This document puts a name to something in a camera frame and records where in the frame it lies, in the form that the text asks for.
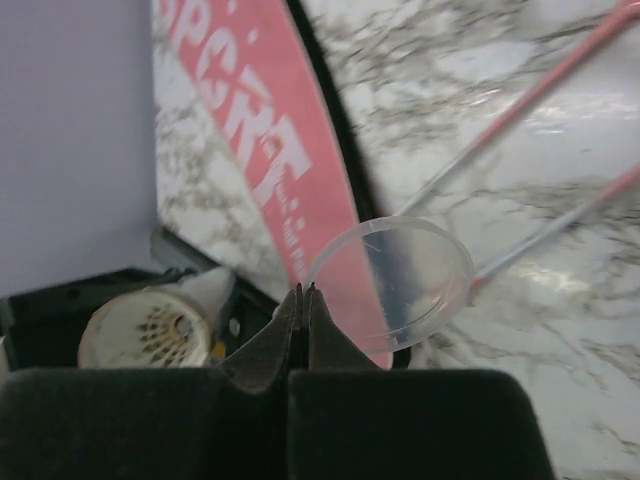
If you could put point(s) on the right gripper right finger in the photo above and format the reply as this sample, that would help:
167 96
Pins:
348 419

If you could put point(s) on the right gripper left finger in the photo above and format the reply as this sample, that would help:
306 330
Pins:
224 422

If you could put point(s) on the white shuttlecock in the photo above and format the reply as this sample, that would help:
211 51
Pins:
165 339

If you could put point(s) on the clear tube lid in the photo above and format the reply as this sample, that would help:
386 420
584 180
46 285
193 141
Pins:
391 282

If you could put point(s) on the black shuttlecock tube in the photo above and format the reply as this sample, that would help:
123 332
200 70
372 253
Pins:
109 340

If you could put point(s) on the pink badminton racket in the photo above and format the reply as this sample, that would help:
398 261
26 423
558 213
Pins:
619 185
612 25

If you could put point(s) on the pink racket bag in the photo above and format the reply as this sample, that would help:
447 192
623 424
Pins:
257 167

